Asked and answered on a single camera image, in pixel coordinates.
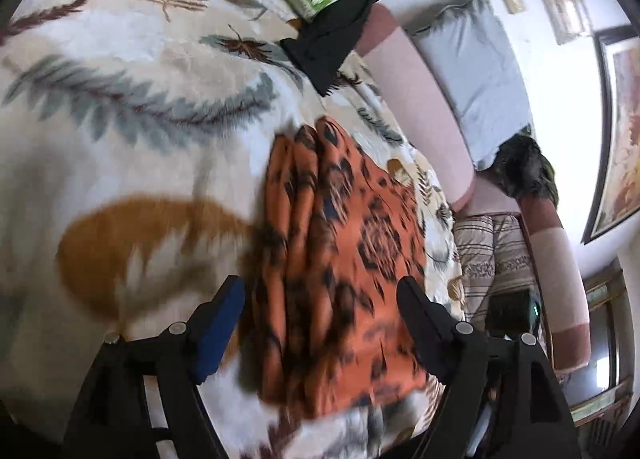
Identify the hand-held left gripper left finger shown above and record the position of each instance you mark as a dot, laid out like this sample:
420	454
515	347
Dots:
220	334

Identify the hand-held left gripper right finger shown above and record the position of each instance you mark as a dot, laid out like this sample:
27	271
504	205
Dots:
417	321

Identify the orange leaf-print garment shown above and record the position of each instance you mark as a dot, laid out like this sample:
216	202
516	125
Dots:
350	249

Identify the beige striped bedsheet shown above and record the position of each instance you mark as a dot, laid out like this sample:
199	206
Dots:
490	264

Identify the wooden framed cabinet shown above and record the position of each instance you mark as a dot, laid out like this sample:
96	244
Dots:
600	339

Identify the dark furry cloth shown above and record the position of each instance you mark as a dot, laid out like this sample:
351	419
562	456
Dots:
525	169

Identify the grey pillow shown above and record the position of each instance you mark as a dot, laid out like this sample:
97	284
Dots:
480	79

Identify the cream leaf-print blanket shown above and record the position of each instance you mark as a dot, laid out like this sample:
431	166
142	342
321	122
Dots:
125	114

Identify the black cloth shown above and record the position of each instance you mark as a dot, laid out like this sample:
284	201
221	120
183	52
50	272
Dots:
330	49

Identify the dark framed wall picture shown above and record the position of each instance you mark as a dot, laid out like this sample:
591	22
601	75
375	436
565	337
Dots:
622	139

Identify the beige wall switch plate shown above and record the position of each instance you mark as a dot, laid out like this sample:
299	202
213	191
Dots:
515	3

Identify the grey wall panel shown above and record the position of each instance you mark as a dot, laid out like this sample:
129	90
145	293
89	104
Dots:
562	6

